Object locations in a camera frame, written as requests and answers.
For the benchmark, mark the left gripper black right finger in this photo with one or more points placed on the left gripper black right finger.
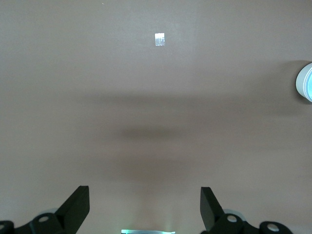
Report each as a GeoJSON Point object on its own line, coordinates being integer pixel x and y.
{"type": "Point", "coordinates": [211, 215]}

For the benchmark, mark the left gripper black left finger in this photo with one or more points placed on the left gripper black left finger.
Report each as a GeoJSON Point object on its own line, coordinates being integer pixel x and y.
{"type": "Point", "coordinates": [72, 212]}

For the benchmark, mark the light blue bowl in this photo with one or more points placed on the light blue bowl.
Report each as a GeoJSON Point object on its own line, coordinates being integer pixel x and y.
{"type": "Point", "coordinates": [310, 85]}

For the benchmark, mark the white bowl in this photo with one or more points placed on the white bowl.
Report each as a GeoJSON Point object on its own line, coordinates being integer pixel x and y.
{"type": "Point", "coordinates": [299, 83]}

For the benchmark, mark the brown table cover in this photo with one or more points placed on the brown table cover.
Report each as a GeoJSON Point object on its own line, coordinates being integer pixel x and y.
{"type": "Point", "coordinates": [97, 73]}

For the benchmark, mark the small clear tape patch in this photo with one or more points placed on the small clear tape patch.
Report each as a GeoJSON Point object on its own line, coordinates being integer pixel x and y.
{"type": "Point", "coordinates": [160, 39]}

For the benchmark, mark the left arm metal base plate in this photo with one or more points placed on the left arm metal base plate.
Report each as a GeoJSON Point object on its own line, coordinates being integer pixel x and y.
{"type": "Point", "coordinates": [148, 231]}

